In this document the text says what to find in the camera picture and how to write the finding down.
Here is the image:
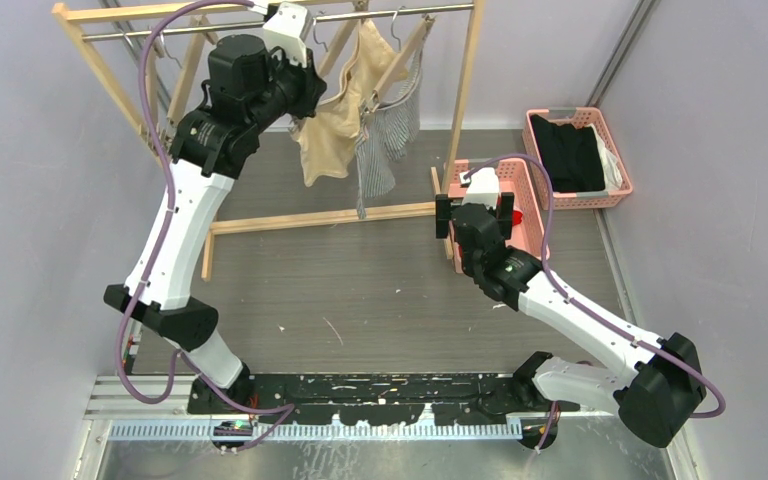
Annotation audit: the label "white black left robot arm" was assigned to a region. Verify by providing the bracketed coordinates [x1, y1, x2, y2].
[104, 34, 326, 413]

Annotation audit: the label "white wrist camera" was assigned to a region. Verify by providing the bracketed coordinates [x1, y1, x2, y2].
[251, 0, 314, 68]
[458, 167, 501, 209]

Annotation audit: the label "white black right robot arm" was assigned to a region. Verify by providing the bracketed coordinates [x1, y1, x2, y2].
[434, 194, 708, 448]

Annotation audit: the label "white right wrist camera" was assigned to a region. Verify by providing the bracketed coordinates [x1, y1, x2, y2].
[458, 167, 501, 209]

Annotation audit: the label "black clothes in basket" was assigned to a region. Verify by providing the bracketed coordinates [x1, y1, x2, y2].
[529, 115, 605, 193]

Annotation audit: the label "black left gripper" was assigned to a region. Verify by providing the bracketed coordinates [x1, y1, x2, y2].
[248, 43, 325, 135]

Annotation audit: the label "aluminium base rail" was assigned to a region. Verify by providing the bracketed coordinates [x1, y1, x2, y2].
[85, 375, 549, 448]

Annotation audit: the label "empty wooden clip hanger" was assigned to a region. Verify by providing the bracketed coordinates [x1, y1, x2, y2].
[141, 43, 159, 154]

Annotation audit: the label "pink basket far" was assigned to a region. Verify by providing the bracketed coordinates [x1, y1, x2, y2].
[522, 107, 633, 209]

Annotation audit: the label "beige underwear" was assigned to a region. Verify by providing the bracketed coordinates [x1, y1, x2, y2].
[291, 19, 397, 187]

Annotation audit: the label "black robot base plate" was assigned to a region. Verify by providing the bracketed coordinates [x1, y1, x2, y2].
[187, 372, 581, 427]

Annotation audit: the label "pink basket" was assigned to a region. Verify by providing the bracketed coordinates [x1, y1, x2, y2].
[447, 158, 545, 274]
[522, 107, 633, 209]

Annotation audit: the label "wooden clip hanger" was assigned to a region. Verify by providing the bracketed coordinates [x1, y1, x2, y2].
[287, 0, 371, 137]
[360, 14, 435, 117]
[141, 43, 159, 154]
[159, 32, 219, 141]

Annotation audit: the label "grey striped underwear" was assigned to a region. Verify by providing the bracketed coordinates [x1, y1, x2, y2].
[355, 47, 423, 220]

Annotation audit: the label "wooden clothes rack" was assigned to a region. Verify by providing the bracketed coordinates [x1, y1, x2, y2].
[52, 0, 488, 282]

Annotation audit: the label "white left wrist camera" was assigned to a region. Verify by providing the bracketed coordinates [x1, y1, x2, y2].
[251, 0, 314, 68]

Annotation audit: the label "pink basket near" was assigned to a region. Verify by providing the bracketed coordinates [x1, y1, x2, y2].
[447, 158, 545, 274]

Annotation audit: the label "white cloth in basket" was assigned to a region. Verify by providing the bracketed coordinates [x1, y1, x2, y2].
[588, 124, 623, 191]

